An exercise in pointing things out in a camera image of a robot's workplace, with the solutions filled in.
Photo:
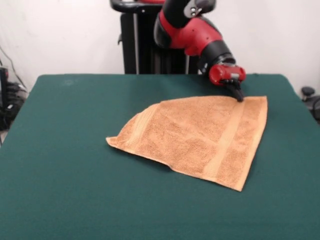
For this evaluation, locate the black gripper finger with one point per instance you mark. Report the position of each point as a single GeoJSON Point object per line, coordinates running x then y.
{"type": "Point", "coordinates": [239, 90]}
{"type": "Point", "coordinates": [233, 91]}

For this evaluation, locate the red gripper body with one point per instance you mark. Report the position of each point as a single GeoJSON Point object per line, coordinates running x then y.
{"type": "Point", "coordinates": [222, 72]}

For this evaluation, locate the orange terry towel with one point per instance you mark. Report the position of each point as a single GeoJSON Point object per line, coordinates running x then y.
{"type": "Point", "coordinates": [195, 137]}

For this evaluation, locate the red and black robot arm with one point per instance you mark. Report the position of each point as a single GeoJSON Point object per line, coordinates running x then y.
{"type": "Point", "coordinates": [195, 35]}

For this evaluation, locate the dark green table cloth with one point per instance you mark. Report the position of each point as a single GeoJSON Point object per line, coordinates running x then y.
{"type": "Point", "coordinates": [62, 162]}

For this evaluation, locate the black electronics box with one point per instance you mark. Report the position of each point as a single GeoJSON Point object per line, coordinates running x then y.
{"type": "Point", "coordinates": [3, 80]}

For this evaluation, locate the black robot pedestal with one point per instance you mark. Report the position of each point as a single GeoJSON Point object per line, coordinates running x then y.
{"type": "Point", "coordinates": [140, 45]}

